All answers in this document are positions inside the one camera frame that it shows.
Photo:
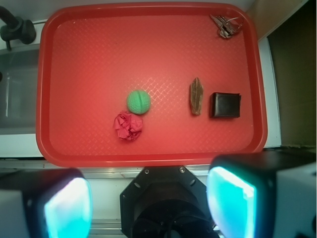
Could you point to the black leather wallet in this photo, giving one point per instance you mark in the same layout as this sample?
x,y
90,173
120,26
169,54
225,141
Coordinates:
x,y
225,105

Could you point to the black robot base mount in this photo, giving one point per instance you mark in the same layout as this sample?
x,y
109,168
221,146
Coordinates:
x,y
166,202

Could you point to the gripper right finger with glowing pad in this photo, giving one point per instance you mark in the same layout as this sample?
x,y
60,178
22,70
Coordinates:
x,y
270,194

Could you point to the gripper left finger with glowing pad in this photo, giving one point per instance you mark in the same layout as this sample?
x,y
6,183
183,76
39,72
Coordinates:
x,y
53,203

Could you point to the grey sink basin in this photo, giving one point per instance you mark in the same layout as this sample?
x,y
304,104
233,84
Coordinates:
x,y
18,91

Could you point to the crumpled red paper ball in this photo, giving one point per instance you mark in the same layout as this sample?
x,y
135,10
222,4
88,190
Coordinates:
x,y
128,126

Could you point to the green foam ball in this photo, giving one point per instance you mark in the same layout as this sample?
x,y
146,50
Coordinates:
x,y
138,102

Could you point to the red plastic tray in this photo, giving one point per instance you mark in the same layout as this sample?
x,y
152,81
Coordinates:
x,y
92,57

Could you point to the dark grey faucet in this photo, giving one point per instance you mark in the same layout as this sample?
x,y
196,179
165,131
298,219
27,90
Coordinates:
x,y
16,28

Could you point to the brown wood piece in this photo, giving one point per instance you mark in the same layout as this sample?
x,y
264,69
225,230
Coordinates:
x,y
196,96

